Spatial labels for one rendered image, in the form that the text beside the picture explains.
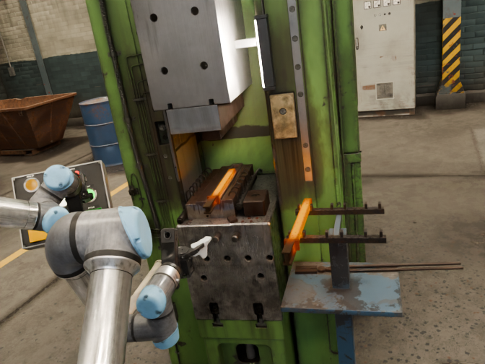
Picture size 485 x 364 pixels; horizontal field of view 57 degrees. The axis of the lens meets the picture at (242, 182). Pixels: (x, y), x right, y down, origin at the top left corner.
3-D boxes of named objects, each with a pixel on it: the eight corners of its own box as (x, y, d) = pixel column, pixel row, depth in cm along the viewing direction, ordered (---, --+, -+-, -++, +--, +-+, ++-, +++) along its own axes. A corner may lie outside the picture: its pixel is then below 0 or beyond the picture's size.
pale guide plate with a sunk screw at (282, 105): (297, 137, 170) (292, 93, 164) (274, 139, 172) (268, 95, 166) (297, 136, 172) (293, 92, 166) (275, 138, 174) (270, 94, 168)
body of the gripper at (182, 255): (174, 267, 142) (159, 289, 131) (168, 244, 139) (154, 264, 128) (196, 267, 140) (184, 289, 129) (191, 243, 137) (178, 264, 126)
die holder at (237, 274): (282, 321, 181) (269, 222, 166) (195, 319, 190) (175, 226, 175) (296, 251, 232) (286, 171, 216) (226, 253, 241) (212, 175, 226)
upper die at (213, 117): (221, 130, 162) (217, 104, 159) (170, 134, 167) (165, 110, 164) (244, 105, 201) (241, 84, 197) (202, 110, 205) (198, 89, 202)
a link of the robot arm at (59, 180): (34, 181, 125) (53, 157, 127) (46, 188, 136) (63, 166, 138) (57, 196, 125) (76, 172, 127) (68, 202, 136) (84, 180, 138)
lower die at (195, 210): (235, 217, 175) (232, 197, 172) (188, 219, 179) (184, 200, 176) (255, 178, 213) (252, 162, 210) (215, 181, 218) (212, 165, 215)
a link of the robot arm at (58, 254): (12, 246, 90) (100, 357, 123) (63, 241, 89) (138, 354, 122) (32, 205, 99) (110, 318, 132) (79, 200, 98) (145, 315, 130)
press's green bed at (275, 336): (294, 406, 197) (281, 320, 181) (213, 401, 206) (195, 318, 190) (303, 325, 247) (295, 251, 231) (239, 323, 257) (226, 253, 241)
